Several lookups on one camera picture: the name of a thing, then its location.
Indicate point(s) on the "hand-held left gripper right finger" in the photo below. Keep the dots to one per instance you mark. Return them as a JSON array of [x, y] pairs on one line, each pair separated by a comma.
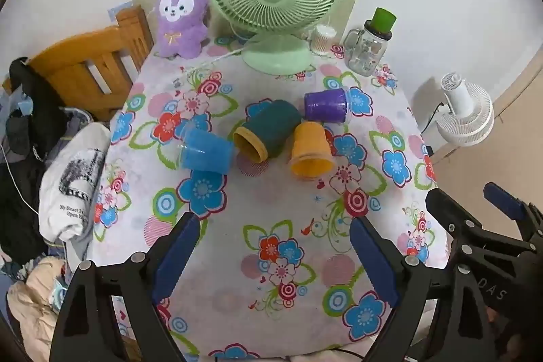
[[373, 256]]

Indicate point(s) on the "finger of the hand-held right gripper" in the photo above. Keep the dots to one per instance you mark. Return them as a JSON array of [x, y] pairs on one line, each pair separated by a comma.
[[505, 201], [449, 211]]

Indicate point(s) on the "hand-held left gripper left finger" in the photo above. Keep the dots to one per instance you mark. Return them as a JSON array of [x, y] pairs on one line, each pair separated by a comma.
[[176, 256]]

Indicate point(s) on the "blue plastic cup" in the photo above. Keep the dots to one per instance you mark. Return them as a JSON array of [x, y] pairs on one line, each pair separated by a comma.
[[203, 152]]

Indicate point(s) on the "orange plastic cup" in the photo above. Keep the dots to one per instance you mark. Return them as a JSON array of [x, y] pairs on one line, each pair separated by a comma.
[[312, 152]]

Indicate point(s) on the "purple plastic cup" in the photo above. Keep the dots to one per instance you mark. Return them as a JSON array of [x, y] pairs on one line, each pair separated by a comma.
[[326, 105]]

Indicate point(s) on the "dark green cup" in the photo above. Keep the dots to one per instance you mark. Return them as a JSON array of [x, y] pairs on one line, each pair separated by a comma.
[[271, 128]]

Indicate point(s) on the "white floor fan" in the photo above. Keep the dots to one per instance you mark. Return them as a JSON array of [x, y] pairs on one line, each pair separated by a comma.
[[466, 111]]

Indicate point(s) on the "floral tablecloth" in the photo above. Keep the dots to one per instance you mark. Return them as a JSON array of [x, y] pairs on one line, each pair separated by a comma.
[[263, 209]]

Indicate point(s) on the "white printed shirt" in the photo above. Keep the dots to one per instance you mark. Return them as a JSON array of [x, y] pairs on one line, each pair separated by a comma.
[[72, 175]]

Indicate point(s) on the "beige jacket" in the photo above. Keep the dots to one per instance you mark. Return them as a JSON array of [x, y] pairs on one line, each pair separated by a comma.
[[29, 302]]

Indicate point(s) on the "grey blue clothing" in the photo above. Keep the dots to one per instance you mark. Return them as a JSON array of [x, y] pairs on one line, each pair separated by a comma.
[[78, 124]]

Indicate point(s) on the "black clothing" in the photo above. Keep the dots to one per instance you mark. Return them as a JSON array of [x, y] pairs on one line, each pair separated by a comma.
[[29, 158]]

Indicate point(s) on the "glass jar mug green lid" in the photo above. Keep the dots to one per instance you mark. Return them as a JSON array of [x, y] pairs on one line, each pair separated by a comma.
[[367, 48]]

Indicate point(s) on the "cotton swab container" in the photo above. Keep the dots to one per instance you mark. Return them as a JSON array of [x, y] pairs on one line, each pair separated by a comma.
[[323, 39]]

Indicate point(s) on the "purple plush toy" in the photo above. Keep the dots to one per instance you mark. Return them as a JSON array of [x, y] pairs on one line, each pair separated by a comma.
[[180, 27]]

